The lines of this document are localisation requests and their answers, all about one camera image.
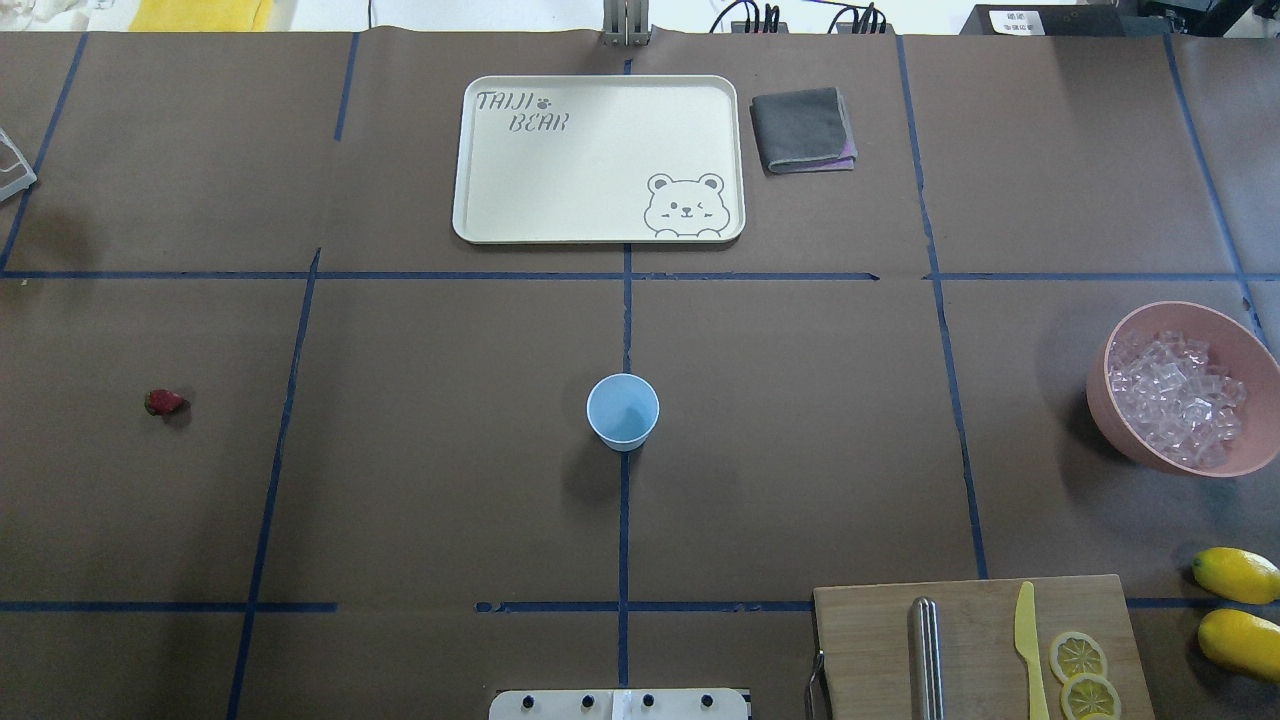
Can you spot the red strawberry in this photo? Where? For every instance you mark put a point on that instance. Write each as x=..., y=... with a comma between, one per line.
x=164, y=402

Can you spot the clear ice cubes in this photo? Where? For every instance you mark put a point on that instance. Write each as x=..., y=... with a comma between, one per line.
x=1176, y=397

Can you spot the light blue paper cup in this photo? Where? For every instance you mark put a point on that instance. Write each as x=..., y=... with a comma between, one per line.
x=623, y=409

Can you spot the white cup rack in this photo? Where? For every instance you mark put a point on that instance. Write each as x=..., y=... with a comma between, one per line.
x=17, y=175

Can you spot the cream bear serving tray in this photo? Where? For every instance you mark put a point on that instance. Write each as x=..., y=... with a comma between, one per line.
x=599, y=159

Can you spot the folded grey cloth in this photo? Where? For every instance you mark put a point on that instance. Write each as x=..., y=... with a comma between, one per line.
x=804, y=131

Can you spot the yellow plastic knife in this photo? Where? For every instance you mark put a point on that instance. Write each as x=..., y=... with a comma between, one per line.
x=1026, y=643

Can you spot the wooden cutting board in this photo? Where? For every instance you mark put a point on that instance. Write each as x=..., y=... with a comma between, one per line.
x=864, y=632

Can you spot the lemon slice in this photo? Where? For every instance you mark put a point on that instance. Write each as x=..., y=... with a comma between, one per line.
x=1090, y=696
x=1076, y=653

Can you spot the yellow cloth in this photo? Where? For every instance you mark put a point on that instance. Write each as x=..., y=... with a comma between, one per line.
x=202, y=16

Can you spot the yellow lemon far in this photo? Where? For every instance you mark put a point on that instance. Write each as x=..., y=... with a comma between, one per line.
x=1237, y=575

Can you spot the yellow lemon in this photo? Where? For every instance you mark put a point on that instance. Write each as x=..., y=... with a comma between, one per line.
x=1241, y=643
x=1237, y=575

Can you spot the yellow lemon near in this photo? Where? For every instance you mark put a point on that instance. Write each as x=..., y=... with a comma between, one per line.
x=1241, y=643

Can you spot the aluminium frame post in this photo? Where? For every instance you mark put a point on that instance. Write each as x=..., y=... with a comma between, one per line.
x=626, y=23

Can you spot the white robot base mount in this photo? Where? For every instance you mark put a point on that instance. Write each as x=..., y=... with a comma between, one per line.
x=623, y=703

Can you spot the steel knife handle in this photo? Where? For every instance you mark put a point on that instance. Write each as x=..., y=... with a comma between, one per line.
x=927, y=687

